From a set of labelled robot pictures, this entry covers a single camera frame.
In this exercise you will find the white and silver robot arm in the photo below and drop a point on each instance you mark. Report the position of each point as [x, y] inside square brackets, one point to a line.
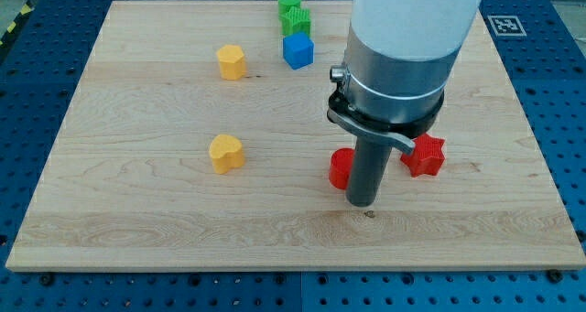
[400, 53]

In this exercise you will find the blue cube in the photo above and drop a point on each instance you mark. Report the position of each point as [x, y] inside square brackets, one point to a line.
[298, 50]

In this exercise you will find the red cylinder block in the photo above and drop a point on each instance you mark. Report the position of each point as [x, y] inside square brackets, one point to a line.
[341, 167]

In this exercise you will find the black clamp with metal lever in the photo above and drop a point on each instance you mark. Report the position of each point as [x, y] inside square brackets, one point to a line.
[399, 136]

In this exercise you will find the yellow heart block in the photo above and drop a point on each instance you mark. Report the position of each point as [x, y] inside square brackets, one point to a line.
[226, 152]

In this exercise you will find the grey cylindrical pointer tool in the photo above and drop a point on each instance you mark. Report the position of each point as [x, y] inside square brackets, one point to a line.
[369, 162]

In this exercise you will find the light wooden board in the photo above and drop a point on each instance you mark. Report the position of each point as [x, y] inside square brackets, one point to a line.
[129, 185]

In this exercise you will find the yellow hexagon block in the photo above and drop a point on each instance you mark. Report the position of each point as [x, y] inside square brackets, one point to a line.
[231, 62]

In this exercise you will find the green star block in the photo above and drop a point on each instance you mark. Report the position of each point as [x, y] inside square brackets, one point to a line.
[296, 20]

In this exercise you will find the red star block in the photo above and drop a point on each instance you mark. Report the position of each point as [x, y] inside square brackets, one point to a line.
[427, 158]

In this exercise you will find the green cylinder block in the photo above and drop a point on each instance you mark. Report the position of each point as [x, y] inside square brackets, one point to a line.
[283, 6]

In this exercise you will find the white fiducial marker tag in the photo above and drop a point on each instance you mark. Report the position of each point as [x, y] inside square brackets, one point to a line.
[506, 26]

